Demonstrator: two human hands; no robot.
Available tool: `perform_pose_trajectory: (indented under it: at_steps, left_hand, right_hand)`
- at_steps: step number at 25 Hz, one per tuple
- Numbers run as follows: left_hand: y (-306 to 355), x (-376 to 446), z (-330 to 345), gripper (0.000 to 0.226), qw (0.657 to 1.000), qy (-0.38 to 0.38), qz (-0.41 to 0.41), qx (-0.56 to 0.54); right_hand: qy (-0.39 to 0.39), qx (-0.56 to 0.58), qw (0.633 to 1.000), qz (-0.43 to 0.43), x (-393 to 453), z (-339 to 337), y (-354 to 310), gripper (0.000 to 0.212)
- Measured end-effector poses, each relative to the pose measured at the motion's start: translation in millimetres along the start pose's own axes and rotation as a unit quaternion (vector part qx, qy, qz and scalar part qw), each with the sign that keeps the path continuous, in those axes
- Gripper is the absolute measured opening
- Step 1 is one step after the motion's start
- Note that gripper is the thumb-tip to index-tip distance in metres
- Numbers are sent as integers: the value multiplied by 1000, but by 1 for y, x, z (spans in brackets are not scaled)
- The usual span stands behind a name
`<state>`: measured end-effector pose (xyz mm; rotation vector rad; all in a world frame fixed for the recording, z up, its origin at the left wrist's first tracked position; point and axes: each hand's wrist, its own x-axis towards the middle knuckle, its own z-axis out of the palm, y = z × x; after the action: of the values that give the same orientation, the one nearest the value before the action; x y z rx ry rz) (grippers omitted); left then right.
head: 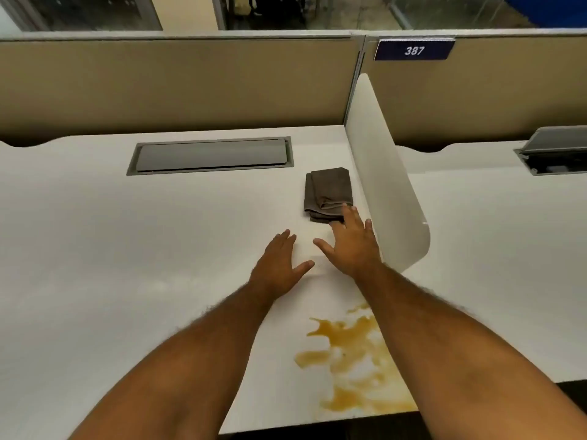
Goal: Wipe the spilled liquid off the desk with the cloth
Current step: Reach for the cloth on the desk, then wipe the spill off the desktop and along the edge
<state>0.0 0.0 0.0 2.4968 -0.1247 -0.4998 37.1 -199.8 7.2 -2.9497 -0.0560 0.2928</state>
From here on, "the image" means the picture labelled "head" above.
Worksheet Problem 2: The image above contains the person's right hand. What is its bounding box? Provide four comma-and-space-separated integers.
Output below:
313, 203, 384, 284

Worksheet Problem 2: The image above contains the person's left hand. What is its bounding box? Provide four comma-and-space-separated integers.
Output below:
249, 229, 316, 301

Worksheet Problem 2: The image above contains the person's right forearm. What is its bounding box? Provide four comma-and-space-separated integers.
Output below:
355, 263, 587, 440

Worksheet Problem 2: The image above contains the person's left forearm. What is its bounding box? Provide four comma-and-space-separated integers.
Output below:
68, 278, 277, 440

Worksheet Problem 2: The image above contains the folded brown cloth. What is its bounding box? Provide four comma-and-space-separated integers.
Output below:
304, 167, 354, 224

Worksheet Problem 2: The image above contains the white desk divider panel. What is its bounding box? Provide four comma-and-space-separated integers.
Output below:
344, 73, 431, 275

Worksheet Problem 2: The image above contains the brown liquid spill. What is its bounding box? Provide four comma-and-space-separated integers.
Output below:
294, 302, 419, 414

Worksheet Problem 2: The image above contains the blue number sign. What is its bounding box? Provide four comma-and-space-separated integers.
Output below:
373, 38, 456, 62

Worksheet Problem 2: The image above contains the wide beige partition panel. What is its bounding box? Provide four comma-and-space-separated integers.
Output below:
0, 34, 366, 148

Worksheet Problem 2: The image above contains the beige partition panel with sign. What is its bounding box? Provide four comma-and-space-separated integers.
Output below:
360, 31, 587, 154

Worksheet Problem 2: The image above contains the blue background panel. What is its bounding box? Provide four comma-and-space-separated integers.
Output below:
504, 0, 587, 29

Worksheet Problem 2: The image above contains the closed grey cable tray lid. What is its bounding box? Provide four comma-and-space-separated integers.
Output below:
126, 136, 295, 176

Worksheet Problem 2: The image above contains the open grey cable box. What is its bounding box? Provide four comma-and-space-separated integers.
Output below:
513, 125, 587, 176

